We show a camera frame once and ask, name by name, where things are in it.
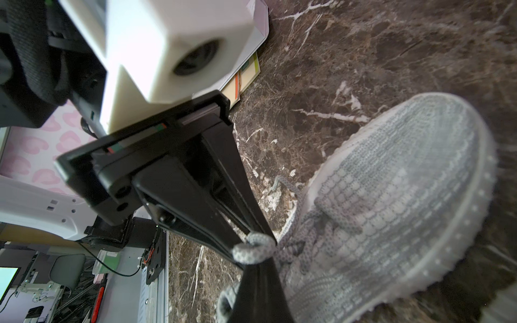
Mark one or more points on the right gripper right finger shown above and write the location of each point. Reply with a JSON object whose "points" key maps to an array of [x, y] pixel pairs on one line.
{"points": [[282, 298]]}

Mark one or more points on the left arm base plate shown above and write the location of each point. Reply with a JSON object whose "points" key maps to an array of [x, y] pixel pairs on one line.
{"points": [[155, 259]]}

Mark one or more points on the grey knit sneaker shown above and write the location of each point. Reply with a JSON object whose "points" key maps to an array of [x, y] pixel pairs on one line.
{"points": [[388, 214], [502, 308]]}

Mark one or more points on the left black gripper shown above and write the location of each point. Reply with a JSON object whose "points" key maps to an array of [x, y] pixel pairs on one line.
{"points": [[101, 172]]}

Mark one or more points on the cream orange thin book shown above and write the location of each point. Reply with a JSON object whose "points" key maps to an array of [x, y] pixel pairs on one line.
{"points": [[241, 81]]}

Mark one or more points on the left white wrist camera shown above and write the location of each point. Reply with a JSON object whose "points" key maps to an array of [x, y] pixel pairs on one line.
{"points": [[158, 54]]}

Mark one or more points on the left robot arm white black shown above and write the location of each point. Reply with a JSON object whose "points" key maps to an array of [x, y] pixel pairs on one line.
{"points": [[45, 63]]}

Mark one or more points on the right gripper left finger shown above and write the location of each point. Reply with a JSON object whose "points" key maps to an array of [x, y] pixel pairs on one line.
{"points": [[253, 301]]}

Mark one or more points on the white hardcover book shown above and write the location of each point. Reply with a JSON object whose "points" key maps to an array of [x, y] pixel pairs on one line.
{"points": [[260, 12]]}

